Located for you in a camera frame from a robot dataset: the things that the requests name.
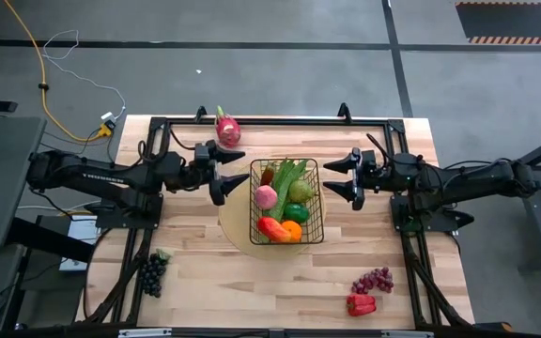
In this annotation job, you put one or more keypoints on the orange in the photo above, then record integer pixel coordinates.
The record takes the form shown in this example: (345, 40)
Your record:
(295, 231)

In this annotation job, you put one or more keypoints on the black mat hazard striped edge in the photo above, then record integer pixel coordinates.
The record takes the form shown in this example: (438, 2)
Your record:
(514, 21)

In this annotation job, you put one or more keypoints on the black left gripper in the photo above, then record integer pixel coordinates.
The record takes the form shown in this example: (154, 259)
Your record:
(190, 176)

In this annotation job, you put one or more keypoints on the white paper box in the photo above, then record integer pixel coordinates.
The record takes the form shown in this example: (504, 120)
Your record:
(81, 232)

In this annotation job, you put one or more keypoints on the pink peach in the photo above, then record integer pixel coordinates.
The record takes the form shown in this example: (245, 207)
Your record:
(266, 197)

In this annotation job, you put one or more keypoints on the red bell pepper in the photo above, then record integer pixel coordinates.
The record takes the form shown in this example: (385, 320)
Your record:
(360, 305)

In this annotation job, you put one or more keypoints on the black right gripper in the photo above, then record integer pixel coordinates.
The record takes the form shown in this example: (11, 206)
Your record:
(388, 177)

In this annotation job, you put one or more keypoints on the green pear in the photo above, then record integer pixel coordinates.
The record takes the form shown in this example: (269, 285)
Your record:
(301, 191)

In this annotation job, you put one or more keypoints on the red grape bunch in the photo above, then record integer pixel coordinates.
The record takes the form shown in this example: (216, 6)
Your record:
(374, 281)

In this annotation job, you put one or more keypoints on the white power adapter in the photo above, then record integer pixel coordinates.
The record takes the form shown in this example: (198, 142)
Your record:
(107, 115)

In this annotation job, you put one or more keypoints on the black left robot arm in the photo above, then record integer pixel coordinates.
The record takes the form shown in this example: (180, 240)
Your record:
(87, 171)

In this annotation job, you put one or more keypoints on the silver metal bracket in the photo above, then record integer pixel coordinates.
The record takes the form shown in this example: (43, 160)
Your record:
(406, 334)
(144, 333)

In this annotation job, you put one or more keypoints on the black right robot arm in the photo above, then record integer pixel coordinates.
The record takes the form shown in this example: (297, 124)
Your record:
(477, 180)

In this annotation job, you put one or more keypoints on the dark purple grape bunch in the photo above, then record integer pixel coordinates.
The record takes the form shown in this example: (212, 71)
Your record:
(150, 277)

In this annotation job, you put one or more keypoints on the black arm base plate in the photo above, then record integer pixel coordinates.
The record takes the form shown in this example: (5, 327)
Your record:
(430, 220)
(125, 218)

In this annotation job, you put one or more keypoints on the green romaine lettuce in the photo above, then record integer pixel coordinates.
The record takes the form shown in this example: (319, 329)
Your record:
(285, 188)

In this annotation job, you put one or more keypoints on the red yellow mango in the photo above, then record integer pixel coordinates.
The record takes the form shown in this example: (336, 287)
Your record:
(273, 229)

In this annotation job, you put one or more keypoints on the round woven straw placemat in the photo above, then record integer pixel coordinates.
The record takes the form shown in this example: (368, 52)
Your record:
(233, 225)

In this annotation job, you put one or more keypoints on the black frame clamp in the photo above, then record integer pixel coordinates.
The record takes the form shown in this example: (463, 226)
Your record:
(344, 111)
(200, 114)

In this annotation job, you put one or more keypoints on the pink dragon fruit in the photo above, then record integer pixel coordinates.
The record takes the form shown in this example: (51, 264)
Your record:
(228, 131)

